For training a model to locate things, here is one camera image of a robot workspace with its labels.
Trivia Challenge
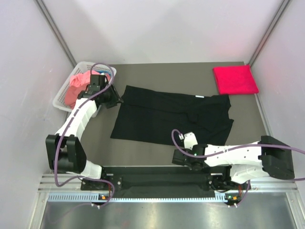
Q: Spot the perforated grey cable duct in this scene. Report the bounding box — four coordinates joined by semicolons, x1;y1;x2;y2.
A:
47;193;241;203

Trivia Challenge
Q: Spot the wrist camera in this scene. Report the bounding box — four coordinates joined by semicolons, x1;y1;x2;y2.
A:
86;74;108;95
178;132;198;150

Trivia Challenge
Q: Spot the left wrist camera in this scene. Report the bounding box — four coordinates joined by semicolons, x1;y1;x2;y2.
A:
86;74;108;95

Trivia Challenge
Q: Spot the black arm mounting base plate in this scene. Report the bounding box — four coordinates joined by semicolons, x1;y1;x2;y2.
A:
80;166;251;198

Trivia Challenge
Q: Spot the folded red t shirt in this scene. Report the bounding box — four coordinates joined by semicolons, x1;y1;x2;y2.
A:
213;65;259;95

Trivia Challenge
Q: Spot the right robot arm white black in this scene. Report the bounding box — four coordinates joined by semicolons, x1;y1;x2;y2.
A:
172;133;295;192

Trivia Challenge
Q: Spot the blue t shirt in basket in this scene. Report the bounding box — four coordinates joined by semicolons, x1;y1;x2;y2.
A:
96;70;112;74

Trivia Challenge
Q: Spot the crumpled pink t shirt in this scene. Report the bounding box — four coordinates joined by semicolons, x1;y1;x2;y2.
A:
64;70;112;107

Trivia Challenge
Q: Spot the aluminium frame rail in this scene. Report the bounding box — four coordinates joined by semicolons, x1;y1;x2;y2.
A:
38;174;298;193

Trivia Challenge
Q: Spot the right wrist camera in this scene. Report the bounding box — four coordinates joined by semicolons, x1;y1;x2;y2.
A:
178;132;198;150

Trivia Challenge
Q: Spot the white plastic laundry basket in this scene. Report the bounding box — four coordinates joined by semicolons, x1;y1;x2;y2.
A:
53;62;116;113

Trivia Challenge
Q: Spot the black t shirt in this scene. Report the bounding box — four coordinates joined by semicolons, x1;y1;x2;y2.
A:
111;85;234;146

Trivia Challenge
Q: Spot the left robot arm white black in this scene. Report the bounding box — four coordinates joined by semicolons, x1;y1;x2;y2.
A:
45;85;123;189

